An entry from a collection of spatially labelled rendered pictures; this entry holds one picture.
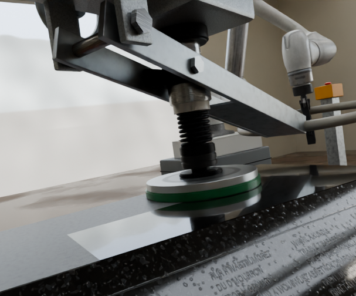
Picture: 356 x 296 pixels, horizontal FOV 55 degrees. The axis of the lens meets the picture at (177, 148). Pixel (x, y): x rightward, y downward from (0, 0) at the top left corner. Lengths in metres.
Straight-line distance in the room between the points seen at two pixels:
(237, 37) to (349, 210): 1.36
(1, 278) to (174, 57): 0.37
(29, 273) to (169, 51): 0.35
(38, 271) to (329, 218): 0.37
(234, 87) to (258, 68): 7.37
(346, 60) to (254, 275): 7.62
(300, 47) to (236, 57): 0.47
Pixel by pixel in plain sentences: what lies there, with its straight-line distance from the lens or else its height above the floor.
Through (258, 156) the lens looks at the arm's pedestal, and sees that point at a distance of 1.66.
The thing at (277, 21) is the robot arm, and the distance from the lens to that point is 1.60.
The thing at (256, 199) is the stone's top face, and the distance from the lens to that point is 0.52.
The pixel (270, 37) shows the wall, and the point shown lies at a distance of 8.55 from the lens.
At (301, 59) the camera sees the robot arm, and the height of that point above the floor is 1.14.
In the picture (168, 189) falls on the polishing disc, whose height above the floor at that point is 0.84.
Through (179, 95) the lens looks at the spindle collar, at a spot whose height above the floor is 1.00.
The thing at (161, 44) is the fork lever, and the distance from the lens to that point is 0.53.
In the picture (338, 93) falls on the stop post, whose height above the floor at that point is 1.02.
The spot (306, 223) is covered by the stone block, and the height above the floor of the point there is 0.80.
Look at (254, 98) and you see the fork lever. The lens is 0.74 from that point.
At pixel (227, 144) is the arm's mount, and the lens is 1.56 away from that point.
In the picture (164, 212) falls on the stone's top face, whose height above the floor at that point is 0.82.
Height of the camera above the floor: 0.94
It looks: 3 degrees down
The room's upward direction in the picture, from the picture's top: 8 degrees counter-clockwise
